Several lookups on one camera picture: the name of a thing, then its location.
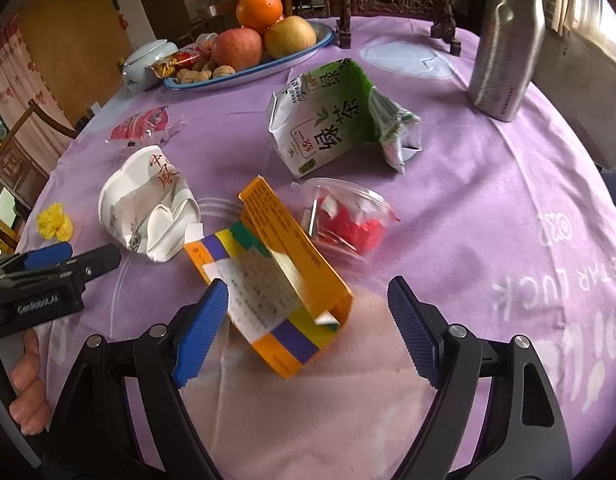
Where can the small white jelly cup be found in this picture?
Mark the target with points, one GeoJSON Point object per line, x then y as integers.
{"type": "Point", "coordinates": [205, 42]}

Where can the person's left hand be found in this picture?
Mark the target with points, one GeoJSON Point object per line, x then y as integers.
{"type": "Point", "coordinates": [28, 385]}

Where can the yellow pear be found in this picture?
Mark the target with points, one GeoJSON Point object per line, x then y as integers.
{"type": "Point", "coordinates": [290, 35]}

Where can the yellow wrapper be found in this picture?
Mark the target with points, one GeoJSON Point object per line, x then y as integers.
{"type": "Point", "coordinates": [53, 222]}

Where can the metal bottle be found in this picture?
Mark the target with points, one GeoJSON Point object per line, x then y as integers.
{"type": "Point", "coordinates": [507, 35]}

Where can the red clear plastic wrapper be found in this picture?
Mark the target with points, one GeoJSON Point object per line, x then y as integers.
{"type": "Point", "coordinates": [138, 125]}

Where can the pile of walnuts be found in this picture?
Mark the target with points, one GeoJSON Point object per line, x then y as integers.
{"type": "Point", "coordinates": [223, 71]}

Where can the brown wooden door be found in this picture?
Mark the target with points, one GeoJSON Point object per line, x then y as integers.
{"type": "Point", "coordinates": [73, 25]}

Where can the green tea packet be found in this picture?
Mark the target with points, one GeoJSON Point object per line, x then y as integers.
{"type": "Point", "coordinates": [328, 120]}

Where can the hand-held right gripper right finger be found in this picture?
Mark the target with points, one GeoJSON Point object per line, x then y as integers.
{"type": "Point", "coordinates": [412, 330]}

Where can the carved wooden stand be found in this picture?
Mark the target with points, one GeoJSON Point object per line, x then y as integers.
{"type": "Point", "coordinates": [397, 2]}

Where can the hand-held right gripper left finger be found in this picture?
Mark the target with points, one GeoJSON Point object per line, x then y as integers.
{"type": "Point", "coordinates": [203, 330]}

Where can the white printed leaflet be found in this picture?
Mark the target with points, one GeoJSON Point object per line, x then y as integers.
{"type": "Point", "coordinates": [253, 290]}

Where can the red yellow snack packet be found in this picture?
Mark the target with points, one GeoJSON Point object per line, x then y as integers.
{"type": "Point", "coordinates": [173, 64]}

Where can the crushed white paper cup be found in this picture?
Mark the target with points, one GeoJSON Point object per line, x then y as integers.
{"type": "Point", "coordinates": [138, 200]}

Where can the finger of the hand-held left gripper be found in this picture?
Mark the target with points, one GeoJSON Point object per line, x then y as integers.
{"type": "Point", "coordinates": [100, 260]}
{"type": "Point", "coordinates": [45, 255]}

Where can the pink printed curtain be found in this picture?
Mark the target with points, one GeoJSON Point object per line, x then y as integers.
{"type": "Point", "coordinates": [13, 80]}

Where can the clear plastic container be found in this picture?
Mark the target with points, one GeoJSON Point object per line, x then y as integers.
{"type": "Point", "coordinates": [348, 220]}

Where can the orange cardboard box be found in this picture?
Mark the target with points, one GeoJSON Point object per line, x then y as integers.
{"type": "Point", "coordinates": [288, 240]}

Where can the red apple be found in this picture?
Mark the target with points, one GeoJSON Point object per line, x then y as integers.
{"type": "Point", "coordinates": [238, 49]}

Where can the wooden chair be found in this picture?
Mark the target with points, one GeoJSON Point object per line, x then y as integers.
{"type": "Point", "coordinates": [50, 120]}

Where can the orange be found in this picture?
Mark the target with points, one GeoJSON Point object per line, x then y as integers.
{"type": "Point", "coordinates": [258, 9]}

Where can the blue-rimmed oval plate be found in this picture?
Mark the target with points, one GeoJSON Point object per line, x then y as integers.
{"type": "Point", "coordinates": [298, 57]}

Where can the white lidded bowl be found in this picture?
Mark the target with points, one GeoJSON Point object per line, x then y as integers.
{"type": "Point", "coordinates": [140, 67]}

